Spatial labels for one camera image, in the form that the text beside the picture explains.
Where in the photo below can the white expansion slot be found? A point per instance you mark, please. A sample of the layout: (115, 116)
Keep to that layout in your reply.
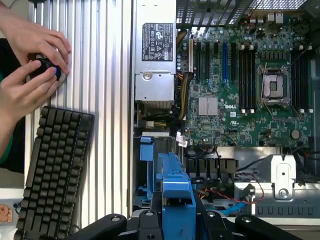
(190, 55)

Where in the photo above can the silver metal drive bracket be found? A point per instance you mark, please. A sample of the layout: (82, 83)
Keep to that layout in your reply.
(283, 175)

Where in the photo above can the black RAM slot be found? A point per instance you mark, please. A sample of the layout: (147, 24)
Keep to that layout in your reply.
(298, 80)
(245, 80)
(293, 80)
(253, 80)
(306, 80)
(241, 80)
(302, 80)
(249, 80)

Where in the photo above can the blue expansion slot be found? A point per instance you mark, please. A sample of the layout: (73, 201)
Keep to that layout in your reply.
(224, 61)

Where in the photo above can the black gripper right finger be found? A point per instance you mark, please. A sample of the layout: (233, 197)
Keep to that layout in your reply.
(255, 227)

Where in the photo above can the open silver PC case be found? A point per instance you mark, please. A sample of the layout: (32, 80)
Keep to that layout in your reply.
(250, 152)

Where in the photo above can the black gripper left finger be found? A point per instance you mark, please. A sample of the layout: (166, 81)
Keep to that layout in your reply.
(117, 222)

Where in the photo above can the short black expansion slot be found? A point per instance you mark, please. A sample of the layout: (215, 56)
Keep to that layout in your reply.
(216, 48)

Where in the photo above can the silver power supply unit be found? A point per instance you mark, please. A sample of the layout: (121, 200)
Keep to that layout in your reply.
(155, 85)

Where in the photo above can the black plastic fan shroud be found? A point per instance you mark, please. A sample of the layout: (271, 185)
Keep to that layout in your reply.
(212, 167)

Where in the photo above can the person's right hand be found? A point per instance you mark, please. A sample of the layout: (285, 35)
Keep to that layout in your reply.
(22, 92)

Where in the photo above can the person's green shirt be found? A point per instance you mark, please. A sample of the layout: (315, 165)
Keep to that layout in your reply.
(6, 152)

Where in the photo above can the CPU socket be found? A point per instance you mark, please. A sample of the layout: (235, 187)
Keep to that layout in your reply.
(273, 83)

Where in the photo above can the orange cartoon sticker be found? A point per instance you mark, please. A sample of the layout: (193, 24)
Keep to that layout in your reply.
(5, 212)

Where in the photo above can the round coin cell battery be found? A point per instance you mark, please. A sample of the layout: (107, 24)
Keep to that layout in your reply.
(296, 134)

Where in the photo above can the long black expansion slot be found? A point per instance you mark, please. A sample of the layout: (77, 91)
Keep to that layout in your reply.
(207, 61)
(198, 61)

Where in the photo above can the black keyboard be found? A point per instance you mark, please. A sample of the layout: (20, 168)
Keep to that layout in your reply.
(55, 162)

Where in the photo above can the white red label tag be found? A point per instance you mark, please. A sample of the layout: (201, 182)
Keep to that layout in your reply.
(181, 140)

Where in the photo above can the person's left hand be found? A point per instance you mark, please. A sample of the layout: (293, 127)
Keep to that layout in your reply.
(37, 41)

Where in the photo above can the silver chipset heat sink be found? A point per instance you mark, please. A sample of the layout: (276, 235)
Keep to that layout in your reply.
(208, 106)

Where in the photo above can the green Dell motherboard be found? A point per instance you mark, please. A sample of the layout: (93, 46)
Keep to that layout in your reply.
(250, 125)

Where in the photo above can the blue disk bay latch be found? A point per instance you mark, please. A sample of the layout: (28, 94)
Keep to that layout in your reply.
(146, 148)

